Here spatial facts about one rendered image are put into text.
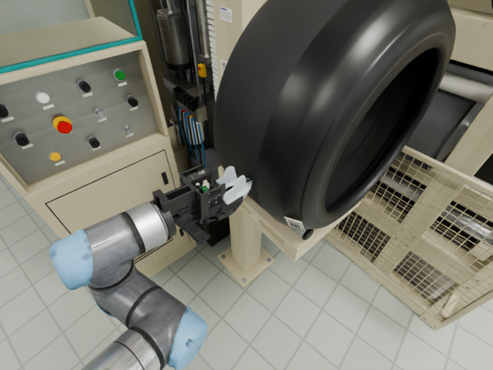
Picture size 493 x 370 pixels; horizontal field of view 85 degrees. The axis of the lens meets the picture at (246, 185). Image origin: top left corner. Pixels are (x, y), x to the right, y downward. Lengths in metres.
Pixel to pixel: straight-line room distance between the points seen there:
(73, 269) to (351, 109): 0.47
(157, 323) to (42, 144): 0.82
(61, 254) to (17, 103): 0.69
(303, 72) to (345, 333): 1.46
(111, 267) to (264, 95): 0.37
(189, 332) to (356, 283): 1.49
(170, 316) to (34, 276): 1.76
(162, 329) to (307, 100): 0.41
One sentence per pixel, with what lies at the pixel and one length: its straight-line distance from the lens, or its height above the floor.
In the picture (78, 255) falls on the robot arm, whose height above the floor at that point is 1.25.
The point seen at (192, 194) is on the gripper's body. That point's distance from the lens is 0.46.
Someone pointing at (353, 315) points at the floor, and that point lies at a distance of 1.76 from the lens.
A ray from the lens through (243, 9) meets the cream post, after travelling 0.79.
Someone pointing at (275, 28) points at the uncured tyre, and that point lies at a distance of 0.55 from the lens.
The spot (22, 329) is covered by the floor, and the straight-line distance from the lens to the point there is 2.03.
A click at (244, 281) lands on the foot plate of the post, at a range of 1.71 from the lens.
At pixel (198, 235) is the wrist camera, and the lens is 0.54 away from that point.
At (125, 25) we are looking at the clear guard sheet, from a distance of 1.05.
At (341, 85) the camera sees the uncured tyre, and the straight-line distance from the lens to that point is 0.47.
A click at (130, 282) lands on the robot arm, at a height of 1.15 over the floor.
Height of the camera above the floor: 1.57
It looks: 46 degrees down
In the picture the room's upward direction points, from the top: straight up
